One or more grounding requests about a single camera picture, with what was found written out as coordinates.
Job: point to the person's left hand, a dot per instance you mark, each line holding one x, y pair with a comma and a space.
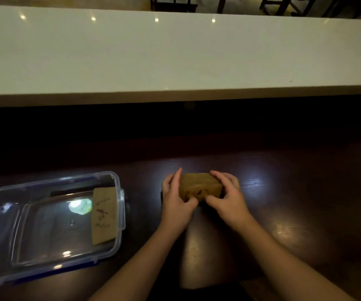
175, 211

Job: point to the person's right hand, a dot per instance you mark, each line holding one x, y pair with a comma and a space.
232, 208

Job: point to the person's left middle finger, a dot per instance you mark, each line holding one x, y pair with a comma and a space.
167, 184

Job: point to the person's right thumb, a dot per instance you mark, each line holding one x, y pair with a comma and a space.
213, 201

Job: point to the person's left thumb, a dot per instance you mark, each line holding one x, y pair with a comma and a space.
191, 204

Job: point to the person's right middle finger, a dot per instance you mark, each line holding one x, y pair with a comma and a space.
233, 180

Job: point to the brown paper packet stack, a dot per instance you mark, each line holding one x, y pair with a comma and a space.
199, 186

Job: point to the person's right forearm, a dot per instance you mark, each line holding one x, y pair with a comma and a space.
288, 263

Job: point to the person's left forearm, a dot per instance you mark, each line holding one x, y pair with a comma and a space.
136, 264

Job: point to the brown printed paper sleeve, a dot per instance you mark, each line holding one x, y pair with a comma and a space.
104, 214

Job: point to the clear plastic storage container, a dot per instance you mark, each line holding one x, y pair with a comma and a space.
50, 227

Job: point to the dark wooden table leg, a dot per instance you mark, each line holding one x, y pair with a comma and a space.
221, 4

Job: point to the dark wooden chair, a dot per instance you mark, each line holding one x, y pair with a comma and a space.
173, 3
288, 4

